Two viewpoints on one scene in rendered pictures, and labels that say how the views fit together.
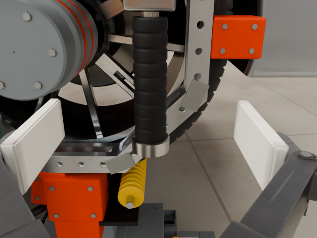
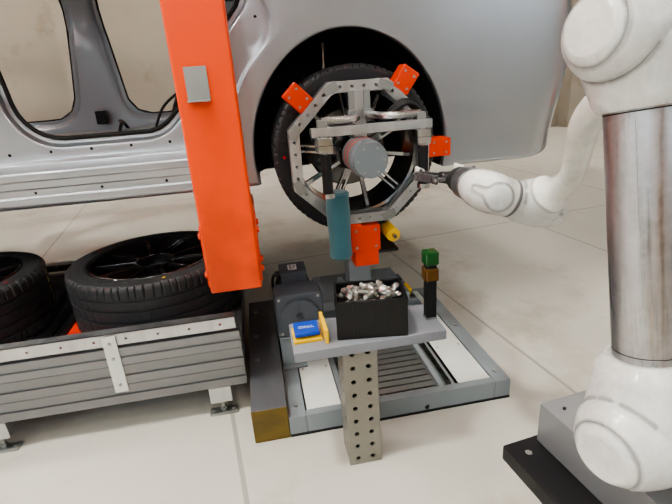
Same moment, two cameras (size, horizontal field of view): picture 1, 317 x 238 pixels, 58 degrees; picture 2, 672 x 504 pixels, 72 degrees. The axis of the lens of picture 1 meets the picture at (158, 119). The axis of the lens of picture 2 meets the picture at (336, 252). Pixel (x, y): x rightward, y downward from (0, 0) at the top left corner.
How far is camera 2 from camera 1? 1.39 m
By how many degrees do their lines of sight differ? 8
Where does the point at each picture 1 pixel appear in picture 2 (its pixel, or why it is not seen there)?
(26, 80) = (374, 170)
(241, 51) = (442, 152)
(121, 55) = not seen: hidden behind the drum
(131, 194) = (393, 232)
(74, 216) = (366, 248)
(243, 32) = (442, 144)
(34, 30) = (378, 152)
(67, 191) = (363, 232)
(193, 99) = not seen: hidden behind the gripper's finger
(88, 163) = (374, 216)
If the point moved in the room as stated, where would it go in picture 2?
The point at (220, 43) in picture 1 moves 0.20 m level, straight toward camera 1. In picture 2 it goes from (432, 149) to (442, 158)
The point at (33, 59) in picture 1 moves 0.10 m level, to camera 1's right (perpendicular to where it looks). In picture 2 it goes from (377, 162) to (404, 159)
